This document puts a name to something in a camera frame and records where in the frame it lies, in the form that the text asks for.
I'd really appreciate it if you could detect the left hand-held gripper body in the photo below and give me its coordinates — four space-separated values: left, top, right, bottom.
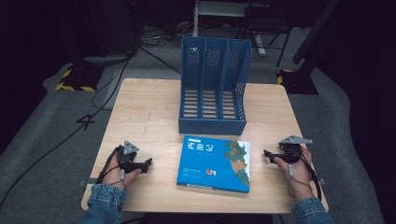
116 140 142 174

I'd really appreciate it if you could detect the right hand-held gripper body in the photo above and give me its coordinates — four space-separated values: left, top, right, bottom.
272 134 314 165

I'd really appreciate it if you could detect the person's left hand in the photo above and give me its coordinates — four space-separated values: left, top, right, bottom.
102 150 143 189

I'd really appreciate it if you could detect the person's right hand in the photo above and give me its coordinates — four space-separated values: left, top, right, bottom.
274 147 315 203

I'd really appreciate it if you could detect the blue book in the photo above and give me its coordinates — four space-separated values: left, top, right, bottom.
176 133 251 194

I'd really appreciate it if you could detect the black yellow striped stand base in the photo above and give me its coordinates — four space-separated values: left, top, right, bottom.
276 68 319 95
55 63 104 92

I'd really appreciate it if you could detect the blue plastic file rack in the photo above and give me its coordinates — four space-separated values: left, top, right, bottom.
177 35 253 136

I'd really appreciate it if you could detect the black slanted stand pole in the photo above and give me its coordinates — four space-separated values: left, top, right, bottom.
291 0 342 65

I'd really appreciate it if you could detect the black chair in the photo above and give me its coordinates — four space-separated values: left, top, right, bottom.
236 3 300 68

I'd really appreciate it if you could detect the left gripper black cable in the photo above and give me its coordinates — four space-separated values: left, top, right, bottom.
95 145 127 189

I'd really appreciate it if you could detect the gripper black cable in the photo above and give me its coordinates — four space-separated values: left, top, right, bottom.
95 145 127 189
287 146 323 202

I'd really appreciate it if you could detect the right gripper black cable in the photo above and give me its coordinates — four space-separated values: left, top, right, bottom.
287 146 323 202

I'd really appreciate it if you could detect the long black floor cable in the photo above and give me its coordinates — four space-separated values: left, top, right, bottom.
0 46 138 213

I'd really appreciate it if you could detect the white metal desk frame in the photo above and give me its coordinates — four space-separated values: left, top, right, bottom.
191 0 267 57

